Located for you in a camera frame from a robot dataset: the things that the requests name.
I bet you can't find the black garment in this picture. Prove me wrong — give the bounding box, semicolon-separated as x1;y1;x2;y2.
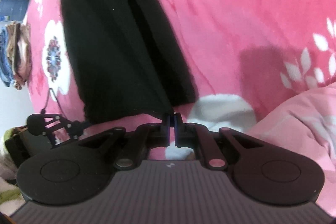
60;0;197;124

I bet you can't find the stack of folded clothes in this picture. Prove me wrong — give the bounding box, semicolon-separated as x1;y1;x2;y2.
1;21;32;90

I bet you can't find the pink floral pillow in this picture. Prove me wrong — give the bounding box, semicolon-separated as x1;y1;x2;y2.
247;83;336;217

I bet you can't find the blue water jug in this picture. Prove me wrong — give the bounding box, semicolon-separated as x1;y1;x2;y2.
0;0;30;22

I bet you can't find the pink floral blanket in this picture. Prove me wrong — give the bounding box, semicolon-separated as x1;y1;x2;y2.
28;0;335;133

